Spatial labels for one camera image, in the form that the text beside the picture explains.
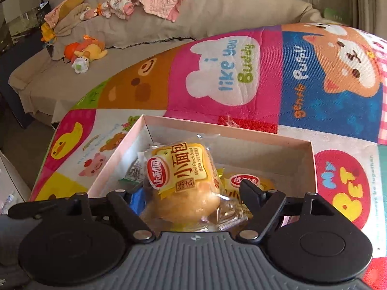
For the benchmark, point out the small white and green toy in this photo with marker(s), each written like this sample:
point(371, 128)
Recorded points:
point(80, 65)

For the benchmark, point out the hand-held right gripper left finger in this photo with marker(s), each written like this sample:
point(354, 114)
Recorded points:
point(136, 201)

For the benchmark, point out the bread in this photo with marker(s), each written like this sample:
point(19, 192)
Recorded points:
point(181, 205)
point(229, 187)

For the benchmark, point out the colourful cartoon play mat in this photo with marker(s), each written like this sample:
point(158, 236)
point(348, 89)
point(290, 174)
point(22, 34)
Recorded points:
point(302, 111)

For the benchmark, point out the pink cardboard box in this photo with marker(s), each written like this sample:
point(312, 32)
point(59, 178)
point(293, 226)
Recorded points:
point(242, 148)

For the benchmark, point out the small plush doll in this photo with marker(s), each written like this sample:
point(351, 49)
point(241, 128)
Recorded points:
point(89, 12)

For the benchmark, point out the beige sofa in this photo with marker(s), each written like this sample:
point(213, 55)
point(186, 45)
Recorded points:
point(151, 27)

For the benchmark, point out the orange plush toy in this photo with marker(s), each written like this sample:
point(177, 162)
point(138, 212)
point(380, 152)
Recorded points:
point(87, 48)

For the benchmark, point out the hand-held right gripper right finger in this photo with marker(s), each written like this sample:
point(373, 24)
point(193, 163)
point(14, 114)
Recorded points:
point(251, 196)

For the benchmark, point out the beige curtain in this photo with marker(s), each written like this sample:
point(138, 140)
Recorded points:
point(367, 0)

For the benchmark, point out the yellow plush toy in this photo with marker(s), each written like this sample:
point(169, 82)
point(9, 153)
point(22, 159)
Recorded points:
point(48, 33)

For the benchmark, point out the white box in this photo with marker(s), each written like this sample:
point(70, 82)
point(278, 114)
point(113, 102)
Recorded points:
point(12, 187)

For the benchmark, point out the pink patterned cloth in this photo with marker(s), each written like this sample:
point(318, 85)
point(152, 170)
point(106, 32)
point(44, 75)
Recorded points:
point(65, 9)

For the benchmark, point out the pink crumpled clothes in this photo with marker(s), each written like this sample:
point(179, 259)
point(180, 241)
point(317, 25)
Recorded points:
point(163, 3)

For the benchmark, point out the small white snack packet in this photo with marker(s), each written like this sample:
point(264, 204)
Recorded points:
point(136, 172)

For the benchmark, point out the floral baby garment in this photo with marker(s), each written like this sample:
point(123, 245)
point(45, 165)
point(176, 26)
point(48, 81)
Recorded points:
point(118, 4)

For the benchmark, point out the beige towel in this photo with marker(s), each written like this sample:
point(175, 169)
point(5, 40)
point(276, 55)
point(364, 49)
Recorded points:
point(69, 27)

